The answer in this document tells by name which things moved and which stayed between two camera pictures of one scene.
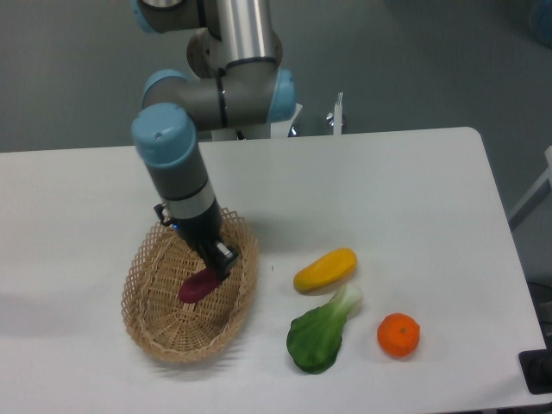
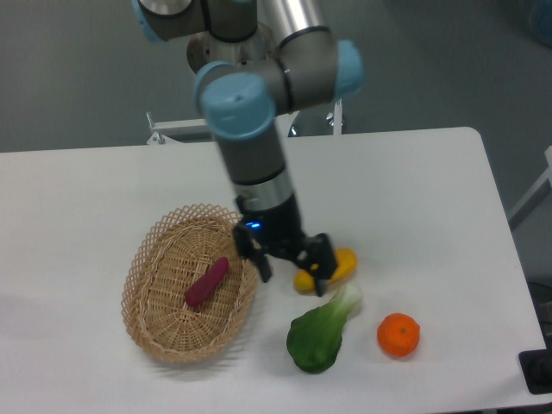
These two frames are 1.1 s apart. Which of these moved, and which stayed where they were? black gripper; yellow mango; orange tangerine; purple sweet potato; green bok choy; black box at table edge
Moved: purple sweet potato; black gripper
Stayed: orange tangerine; black box at table edge; yellow mango; green bok choy
